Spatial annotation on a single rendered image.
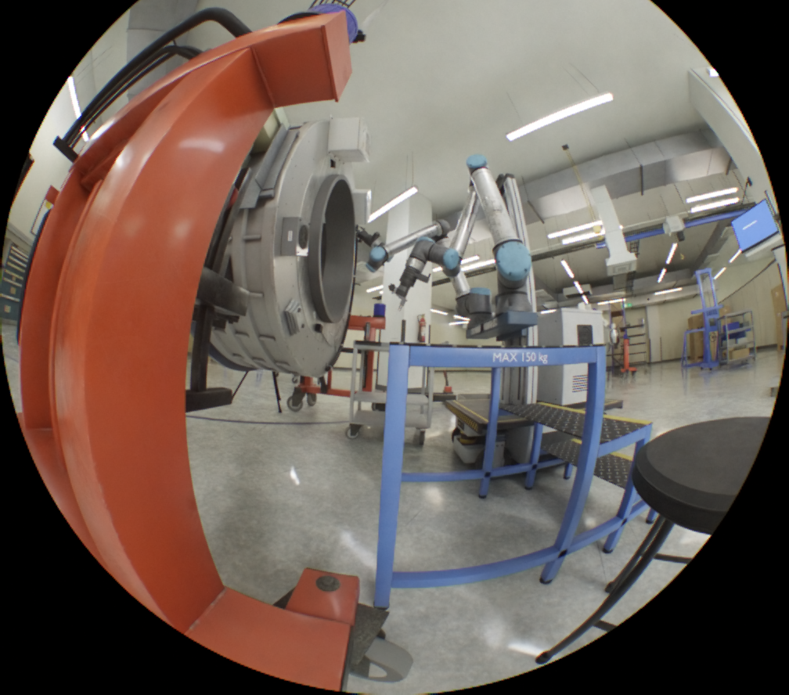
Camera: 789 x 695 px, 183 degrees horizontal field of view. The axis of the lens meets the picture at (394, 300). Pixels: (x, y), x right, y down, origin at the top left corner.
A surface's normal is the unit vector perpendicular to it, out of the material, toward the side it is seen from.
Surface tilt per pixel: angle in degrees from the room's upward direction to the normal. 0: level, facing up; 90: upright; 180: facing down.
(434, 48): 180
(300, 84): 180
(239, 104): 90
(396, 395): 90
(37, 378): 90
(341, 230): 136
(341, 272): 89
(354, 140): 125
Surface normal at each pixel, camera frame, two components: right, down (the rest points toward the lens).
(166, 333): 1.00, 0.06
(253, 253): -0.02, 0.22
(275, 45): -0.06, 0.97
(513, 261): -0.39, -0.16
